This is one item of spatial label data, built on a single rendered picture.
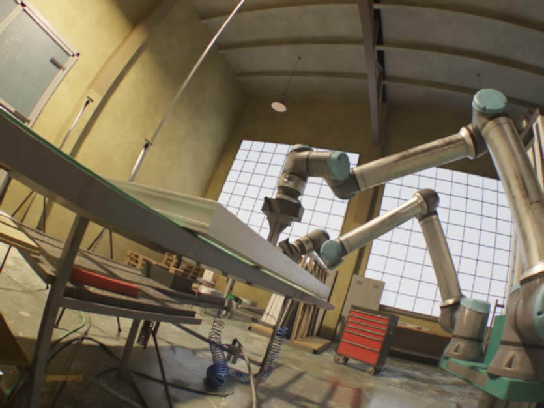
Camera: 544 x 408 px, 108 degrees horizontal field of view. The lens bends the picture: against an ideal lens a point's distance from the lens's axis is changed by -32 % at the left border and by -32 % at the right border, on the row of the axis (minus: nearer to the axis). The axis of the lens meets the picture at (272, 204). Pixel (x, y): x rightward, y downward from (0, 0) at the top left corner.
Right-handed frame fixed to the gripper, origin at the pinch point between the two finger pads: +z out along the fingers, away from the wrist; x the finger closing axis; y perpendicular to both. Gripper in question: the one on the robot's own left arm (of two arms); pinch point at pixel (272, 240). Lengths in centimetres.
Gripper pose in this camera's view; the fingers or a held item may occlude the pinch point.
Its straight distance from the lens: 91.9
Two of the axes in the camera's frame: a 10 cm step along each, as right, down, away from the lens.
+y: -3.4, -3.9, -8.6
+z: -3.2, 9.0, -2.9
